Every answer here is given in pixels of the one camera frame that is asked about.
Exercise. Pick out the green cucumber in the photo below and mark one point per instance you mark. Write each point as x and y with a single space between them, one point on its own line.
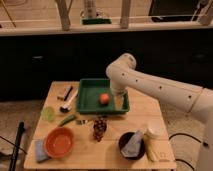
66 120

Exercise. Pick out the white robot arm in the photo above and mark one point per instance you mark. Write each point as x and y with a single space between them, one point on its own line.
193 99

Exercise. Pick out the dark brown bowl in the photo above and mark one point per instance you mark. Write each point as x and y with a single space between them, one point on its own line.
123 140

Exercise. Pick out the red apple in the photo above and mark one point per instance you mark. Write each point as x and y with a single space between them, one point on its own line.
104 99

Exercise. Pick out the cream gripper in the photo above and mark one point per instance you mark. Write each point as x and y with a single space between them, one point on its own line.
118 102

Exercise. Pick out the bunch of dark grapes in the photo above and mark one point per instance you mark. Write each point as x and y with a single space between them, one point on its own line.
100 126

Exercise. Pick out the blue cloth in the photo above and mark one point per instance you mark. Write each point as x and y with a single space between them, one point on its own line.
40 154

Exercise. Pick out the black pole stand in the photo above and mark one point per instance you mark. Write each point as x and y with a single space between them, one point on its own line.
16 148

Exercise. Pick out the grey crumpled cloth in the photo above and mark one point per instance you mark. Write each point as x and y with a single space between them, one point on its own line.
132 147

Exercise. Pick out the white lidded cup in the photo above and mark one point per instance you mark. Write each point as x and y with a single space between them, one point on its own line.
154 130

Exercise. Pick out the yellow corn cob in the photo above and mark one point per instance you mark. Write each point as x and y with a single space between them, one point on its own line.
150 147

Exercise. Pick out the light green cup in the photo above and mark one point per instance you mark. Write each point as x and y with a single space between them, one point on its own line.
48 114

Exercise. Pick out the green plastic tray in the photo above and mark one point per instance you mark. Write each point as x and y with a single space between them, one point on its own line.
89 92

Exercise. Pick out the red bowl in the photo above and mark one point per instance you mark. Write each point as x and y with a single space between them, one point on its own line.
58 143

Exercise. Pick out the green base object on shelf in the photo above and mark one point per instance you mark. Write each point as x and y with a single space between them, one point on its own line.
96 21

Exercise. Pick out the small wooden block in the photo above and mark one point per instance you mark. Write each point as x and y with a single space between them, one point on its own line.
62 94

